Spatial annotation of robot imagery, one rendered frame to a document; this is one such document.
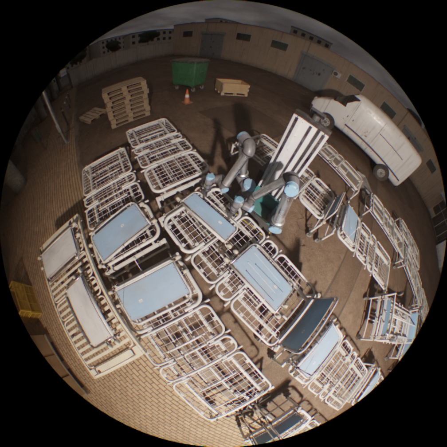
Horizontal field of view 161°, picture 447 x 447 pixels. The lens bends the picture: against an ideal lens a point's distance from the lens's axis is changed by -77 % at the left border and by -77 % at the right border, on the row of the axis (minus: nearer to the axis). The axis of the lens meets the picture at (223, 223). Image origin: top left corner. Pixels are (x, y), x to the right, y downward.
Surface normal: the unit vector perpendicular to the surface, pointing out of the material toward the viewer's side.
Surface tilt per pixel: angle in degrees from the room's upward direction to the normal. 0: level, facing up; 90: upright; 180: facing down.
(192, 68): 94
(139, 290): 7
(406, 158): 89
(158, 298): 7
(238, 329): 0
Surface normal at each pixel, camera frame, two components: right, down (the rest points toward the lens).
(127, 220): 0.21, -0.37
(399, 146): -0.65, 0.62
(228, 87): 0.35, 0.87
